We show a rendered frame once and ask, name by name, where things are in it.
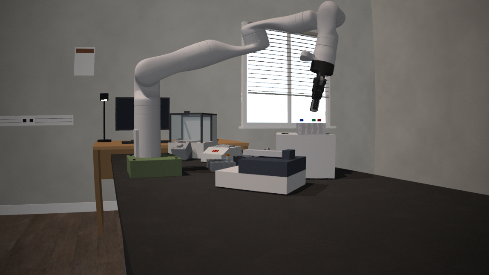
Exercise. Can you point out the white balance with glass draft shield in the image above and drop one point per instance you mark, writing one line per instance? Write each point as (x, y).
(190, 134)

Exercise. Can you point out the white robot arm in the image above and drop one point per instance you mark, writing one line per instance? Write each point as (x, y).
(149, 72)

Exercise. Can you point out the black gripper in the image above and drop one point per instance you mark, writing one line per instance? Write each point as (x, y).
(321, 68)

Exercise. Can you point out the white tube rack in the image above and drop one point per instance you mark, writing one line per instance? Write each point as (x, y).
(218, 164)

